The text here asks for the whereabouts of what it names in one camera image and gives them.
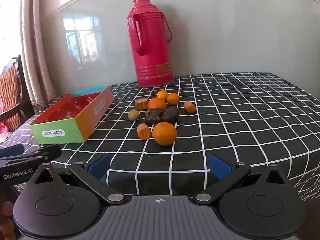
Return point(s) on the small tan longan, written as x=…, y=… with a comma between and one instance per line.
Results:
x=133, y=114

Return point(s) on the colourful cardboard box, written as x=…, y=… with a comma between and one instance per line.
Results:
x=75, y=110

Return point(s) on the red thermos flask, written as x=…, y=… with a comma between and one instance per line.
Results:
x=150, y=50

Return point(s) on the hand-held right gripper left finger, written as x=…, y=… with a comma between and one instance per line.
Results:
x=98, y=167

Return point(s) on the wooden chair with patterned cushion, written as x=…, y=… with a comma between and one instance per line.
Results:
x=12, y=92

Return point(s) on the brown-skinned cut chunk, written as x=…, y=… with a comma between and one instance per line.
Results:
x=140, y=103

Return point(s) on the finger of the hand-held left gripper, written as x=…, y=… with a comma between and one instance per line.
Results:
x=11, y=150
x=51, y=151

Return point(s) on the large orange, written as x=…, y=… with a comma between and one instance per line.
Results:
x=164, y=133

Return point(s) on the medium orange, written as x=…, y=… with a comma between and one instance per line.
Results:
x=157, y=104

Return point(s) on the dark brown lumpy fruit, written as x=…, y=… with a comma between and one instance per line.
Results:
x=153, y=116
x=169, y=115

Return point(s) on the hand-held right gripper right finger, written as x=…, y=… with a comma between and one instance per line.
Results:
x=220, y=166

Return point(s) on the small orange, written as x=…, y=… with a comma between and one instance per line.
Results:
x=173, y=99
x=162, y=95

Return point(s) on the cut orange carrot piece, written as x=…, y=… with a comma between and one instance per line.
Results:
x=189, y=107
x=144, y=131

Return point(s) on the beige curtain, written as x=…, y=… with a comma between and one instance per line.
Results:
x=37, y=42

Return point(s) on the red plastic bag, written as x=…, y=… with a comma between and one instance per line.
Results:
x=2, y=128

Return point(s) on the black white checkered tablecloth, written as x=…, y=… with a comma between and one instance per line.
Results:
x=237, y=120

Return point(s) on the person's left hand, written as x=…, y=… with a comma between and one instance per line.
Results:
x=7, y=220

